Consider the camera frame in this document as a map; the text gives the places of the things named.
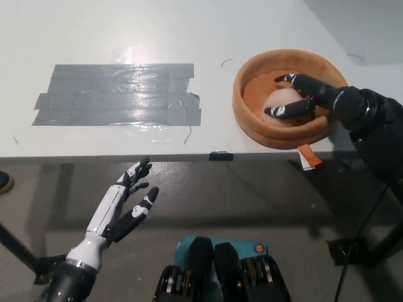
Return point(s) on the black teal robot torso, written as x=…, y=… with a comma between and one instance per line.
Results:
x=225, y=270

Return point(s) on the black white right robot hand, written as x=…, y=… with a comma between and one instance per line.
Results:
x=324, y=97

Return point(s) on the orange white fabric tag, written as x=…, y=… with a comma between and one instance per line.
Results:
x=310, y=158

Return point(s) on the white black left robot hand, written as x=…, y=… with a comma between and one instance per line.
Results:
x=107, y=217

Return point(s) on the dark shoe with tan sole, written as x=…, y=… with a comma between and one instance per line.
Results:
x=4, y=184

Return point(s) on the black stand leg with foot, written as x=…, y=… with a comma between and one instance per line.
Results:
x=19, y=248

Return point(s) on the pale pink plush dumpling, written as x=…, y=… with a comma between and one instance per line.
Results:
x=280, y=97

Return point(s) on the small black tape piece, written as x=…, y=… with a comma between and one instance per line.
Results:
x=221, y=155

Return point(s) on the orange wooden bowl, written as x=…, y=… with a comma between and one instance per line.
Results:
x=248, y=104

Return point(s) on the black stand base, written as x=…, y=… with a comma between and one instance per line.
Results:
x=362, y=251

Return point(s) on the grey duct tape patch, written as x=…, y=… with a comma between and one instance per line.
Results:
x=116, y=94

